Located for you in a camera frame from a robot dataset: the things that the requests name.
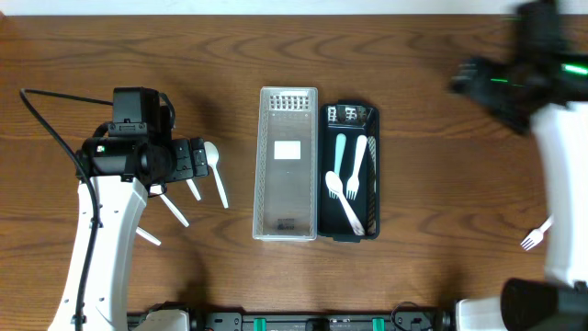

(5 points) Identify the white plastic spoon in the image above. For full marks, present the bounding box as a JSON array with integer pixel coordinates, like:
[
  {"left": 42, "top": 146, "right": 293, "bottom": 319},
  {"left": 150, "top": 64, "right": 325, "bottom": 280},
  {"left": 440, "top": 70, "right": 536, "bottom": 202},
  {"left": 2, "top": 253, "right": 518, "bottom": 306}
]
[
  {"left": 136, "top": 227, "right": 161, "bottom": 246},
  {"left": 150, "top": 185, "right": 189, "bottom": 227},
  {"left": 325, "top": 171, "right": 365, "bottom": 236},
  {"left": 204, "top": 142, "right": 229, "bottom": 209},
  {"left": 186, "top": 178, "right": 201, "bottom": 200}
]

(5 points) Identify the white plastic fork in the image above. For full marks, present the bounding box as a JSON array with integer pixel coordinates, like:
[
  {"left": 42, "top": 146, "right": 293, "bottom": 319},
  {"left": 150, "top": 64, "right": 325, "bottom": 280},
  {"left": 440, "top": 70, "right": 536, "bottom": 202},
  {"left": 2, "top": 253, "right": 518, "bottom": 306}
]
[
  {"left": 520, "top": 215, "right": 553, "bottom": 251},
  {"left": 334, "top": 133, "right": 346, "bottom": 176},
  {"left": 345, "top": 135, "right": 368, "bottom": 200}
]

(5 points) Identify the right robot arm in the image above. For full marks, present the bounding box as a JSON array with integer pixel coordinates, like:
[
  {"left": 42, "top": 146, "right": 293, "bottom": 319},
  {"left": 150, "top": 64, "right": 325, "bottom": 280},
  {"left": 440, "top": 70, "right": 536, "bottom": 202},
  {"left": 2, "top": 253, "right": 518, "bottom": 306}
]
[{"left": 451, "top": 1, "right": 587, "bottom": 330}]

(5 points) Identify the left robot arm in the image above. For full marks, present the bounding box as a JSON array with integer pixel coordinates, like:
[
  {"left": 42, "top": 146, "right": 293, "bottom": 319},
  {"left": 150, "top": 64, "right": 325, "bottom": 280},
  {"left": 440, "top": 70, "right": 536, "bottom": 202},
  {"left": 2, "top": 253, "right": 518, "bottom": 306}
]
[{"left": 50, "top": 87, "right": 209, "bottom": 330}]

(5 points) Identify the clear plastic basket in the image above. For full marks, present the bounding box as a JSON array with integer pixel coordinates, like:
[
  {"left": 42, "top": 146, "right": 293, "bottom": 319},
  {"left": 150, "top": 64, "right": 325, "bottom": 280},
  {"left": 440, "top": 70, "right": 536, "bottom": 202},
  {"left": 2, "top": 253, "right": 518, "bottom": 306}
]
[{"left": 253, "top": 86, "right": 318, "bottom": 242}]

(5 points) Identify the black plastic basket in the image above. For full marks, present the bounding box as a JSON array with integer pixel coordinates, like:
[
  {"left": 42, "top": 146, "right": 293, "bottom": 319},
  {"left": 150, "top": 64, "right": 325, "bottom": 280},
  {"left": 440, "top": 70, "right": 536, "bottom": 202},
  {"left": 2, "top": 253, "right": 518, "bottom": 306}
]
[{"left": 318, "top": 100, "right": 380, "bottom": 243}]

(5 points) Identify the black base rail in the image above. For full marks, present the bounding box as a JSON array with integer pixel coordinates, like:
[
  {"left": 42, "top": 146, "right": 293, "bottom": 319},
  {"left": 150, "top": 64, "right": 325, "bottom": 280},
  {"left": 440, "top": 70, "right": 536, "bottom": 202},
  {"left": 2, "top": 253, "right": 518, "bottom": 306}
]
[{"left": 127, "top": 302, "right": 456, "bottom": 331}]

